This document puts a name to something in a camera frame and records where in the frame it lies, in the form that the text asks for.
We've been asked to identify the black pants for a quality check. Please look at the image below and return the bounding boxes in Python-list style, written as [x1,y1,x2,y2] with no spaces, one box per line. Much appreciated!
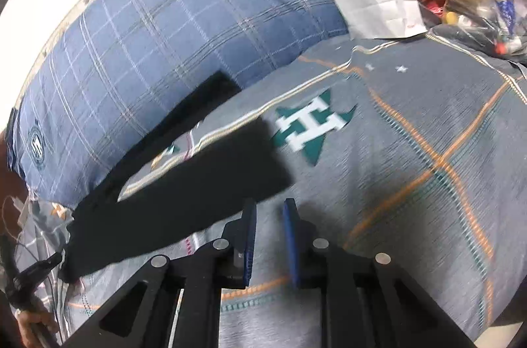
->
[59,72,292,284]

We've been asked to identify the person's left hand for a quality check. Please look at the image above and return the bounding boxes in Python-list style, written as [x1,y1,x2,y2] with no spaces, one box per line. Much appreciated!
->
[15,309,58,348]

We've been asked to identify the grey patterned bed sheet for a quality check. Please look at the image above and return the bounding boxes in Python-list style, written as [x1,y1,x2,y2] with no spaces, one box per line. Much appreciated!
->
[15,34,526,347]

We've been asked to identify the blue plaid pillow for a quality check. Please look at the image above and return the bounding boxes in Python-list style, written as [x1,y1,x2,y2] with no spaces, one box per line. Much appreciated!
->
[5,0,347,208]

